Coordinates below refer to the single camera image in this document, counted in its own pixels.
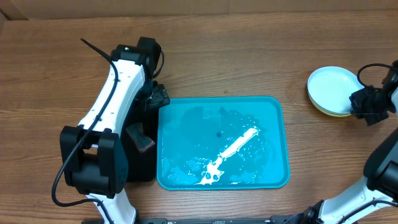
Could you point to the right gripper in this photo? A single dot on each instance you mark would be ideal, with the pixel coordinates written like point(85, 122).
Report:
point(360, 102)

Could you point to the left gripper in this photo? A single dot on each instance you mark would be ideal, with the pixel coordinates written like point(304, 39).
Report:
point(161, 96)

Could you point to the dark sponge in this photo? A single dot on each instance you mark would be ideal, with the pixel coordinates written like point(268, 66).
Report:
point(141, 141)

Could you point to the yellow-green plate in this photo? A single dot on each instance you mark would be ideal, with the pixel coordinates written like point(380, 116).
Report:
point(326, 111)

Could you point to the light blue plate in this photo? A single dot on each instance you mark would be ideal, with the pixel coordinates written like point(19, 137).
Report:
point(331, 87)

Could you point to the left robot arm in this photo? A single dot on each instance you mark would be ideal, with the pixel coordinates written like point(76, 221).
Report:
point(115, 143)

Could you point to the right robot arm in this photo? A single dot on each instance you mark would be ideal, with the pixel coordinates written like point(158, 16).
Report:
point(378, 186)

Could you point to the teal plastic tray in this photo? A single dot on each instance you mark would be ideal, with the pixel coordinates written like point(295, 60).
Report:
point(222, 143)

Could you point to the black plastic tray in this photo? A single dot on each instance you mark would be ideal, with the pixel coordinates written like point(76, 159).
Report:
point(141, 165)

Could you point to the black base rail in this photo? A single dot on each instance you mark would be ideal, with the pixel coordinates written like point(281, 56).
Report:
point(217, 221)

